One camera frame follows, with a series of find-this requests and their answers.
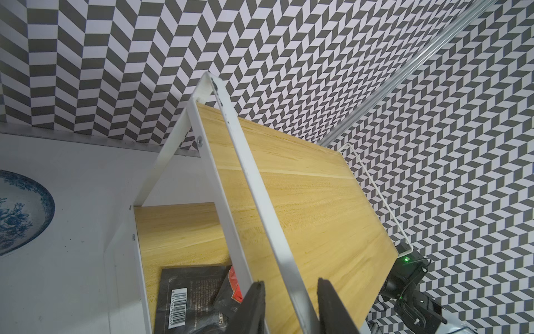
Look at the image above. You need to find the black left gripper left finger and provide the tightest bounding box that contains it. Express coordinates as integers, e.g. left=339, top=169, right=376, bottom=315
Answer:
left=231, top=281, right=266, bottom=334

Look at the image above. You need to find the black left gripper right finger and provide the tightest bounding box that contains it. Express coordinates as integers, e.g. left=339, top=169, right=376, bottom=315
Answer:
left=317, top=278, right=360, bottom=334

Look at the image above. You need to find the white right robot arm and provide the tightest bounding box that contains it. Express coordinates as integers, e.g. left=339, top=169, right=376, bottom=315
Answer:
left=379, top=242, right=475, bottom=333

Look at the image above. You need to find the red tea bag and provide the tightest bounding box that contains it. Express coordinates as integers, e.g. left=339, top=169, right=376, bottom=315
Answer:
left=228, top=267, right=243, bottom=303

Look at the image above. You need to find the black tea bag lower left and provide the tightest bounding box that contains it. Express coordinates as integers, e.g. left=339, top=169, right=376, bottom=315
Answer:
left=153, top=266, right=230, bottom=333

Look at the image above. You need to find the white wooden two-tier shelf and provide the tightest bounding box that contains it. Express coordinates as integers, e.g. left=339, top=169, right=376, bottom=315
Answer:
left=104, top=72, right=398, bottom=333

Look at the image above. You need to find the blue white patterned bowl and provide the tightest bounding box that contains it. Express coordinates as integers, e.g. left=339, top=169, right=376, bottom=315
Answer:
left=1, top=170, right=55, bottom=256

